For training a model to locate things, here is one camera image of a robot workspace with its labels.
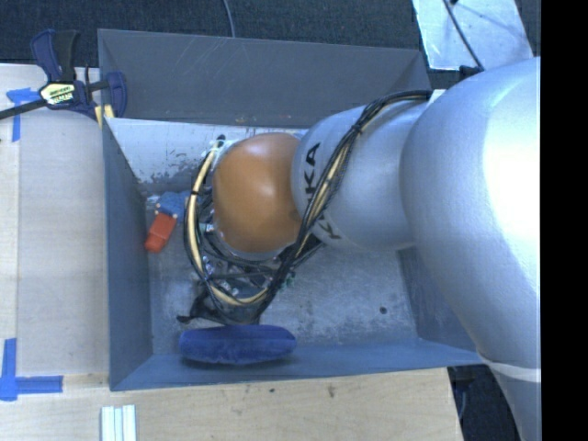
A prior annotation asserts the orange-red small block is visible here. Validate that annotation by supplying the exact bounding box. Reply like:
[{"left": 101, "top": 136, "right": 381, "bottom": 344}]
[{"left": 143, "top": 210, "right": 179, "bottom": 254}]

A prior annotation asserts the grey metal bin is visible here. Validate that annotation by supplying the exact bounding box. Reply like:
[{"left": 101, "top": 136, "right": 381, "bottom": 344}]
[{"left": 96, "top": 28, "right": 484, "bottom": 392}]

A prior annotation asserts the blue crumpled thing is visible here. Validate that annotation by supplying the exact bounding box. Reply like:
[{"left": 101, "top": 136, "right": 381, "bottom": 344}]
[{"left": 154, "top": 190, "right": 192, "bottom": 219}]

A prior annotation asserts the dark blue plush cushion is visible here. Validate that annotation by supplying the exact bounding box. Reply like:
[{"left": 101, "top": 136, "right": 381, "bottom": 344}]
[{"left": 177, "top": 323, "right": 299, "bottom": 367}]

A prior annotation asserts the pale wood flat board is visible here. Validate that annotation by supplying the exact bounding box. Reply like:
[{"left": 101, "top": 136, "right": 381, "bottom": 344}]
[{"left": 17, "top": 107, "right": 112, "bottom": 379}]

